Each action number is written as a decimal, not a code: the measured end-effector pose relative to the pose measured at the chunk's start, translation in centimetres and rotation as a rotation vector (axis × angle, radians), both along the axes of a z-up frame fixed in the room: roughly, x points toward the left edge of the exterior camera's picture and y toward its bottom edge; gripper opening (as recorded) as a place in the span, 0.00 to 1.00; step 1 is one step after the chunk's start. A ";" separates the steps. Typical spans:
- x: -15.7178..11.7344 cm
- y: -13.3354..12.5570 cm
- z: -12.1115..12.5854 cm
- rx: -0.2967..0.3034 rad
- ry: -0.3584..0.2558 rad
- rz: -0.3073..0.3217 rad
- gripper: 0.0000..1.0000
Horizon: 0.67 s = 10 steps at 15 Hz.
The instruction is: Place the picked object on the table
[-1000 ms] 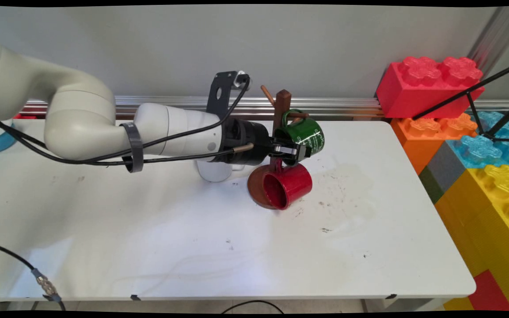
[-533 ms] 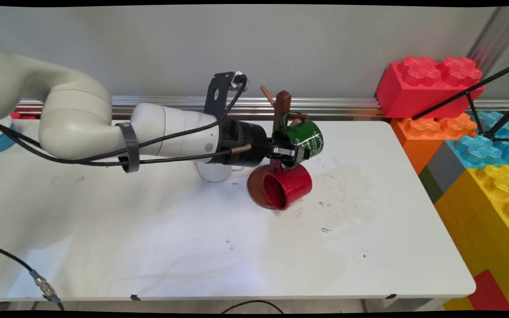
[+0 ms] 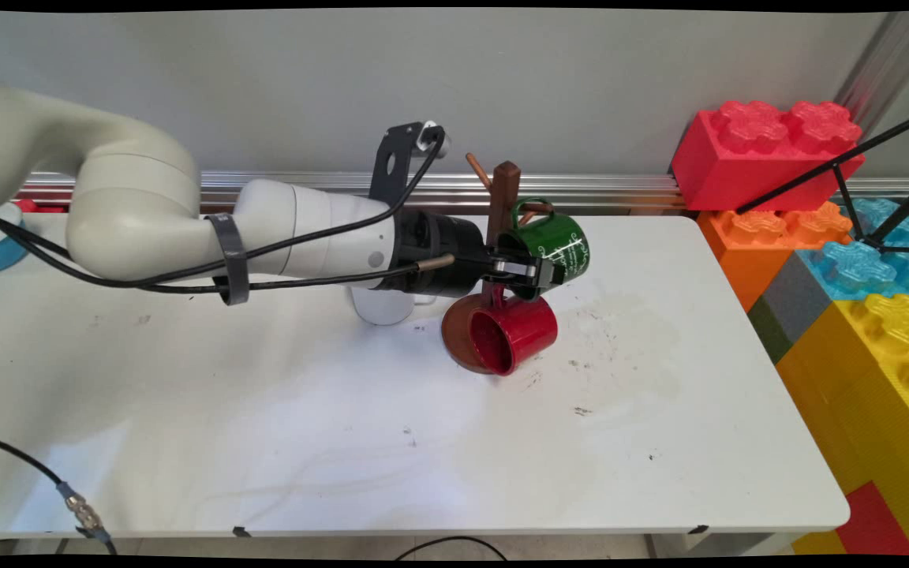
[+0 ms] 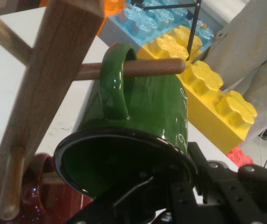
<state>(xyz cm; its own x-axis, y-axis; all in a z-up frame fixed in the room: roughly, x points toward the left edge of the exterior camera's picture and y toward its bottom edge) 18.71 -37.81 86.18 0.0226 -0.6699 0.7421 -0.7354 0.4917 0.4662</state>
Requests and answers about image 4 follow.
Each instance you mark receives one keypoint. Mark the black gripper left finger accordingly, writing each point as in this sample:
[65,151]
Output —
[161,177]

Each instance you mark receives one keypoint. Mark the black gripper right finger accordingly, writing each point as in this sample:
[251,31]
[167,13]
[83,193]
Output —
[217,184]

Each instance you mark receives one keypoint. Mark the green enamel mug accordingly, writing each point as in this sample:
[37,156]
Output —
[154,105]

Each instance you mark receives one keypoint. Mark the small red toy block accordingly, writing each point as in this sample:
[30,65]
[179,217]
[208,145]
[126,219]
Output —
[239,157]

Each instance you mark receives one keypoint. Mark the yellow toy block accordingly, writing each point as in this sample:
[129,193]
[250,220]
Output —
[207,112]

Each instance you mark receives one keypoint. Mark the red enamel mug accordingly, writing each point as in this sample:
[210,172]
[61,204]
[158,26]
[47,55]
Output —
[58,205]

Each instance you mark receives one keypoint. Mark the grey fabric cover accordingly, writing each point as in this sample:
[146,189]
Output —
[247,46]

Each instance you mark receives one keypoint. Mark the brown wooden mug tree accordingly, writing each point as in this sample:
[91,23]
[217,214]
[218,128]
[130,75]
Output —
[54,70]

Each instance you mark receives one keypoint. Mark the black tripod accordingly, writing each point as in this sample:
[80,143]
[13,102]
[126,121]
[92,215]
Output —
[193,28]

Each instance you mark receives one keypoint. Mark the blue toy block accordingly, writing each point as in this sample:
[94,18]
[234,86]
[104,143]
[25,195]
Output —
[147,21]

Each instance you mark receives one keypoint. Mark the orange toy block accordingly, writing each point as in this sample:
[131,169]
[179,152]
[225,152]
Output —
[111,14]

